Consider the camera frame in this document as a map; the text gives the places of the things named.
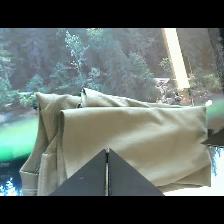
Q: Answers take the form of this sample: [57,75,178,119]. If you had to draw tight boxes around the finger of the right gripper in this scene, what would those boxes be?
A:
[201,127,224,148]

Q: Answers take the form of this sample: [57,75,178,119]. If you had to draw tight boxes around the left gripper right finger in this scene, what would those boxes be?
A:
[108,147,165,197]

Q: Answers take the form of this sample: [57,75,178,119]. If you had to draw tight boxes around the khaki shirt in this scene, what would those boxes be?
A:
[18,87,213,197]

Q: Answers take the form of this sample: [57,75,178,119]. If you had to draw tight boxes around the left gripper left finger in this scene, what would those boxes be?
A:
[49,148,107,197]

